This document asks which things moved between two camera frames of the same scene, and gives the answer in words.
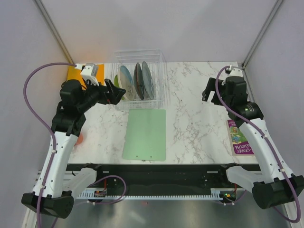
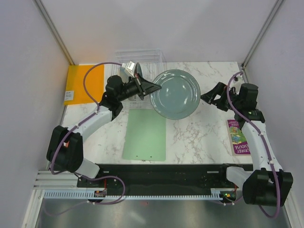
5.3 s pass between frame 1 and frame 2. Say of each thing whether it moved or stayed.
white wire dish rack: stayed
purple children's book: stayed
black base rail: stayed
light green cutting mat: stayed
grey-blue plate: moved
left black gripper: moved
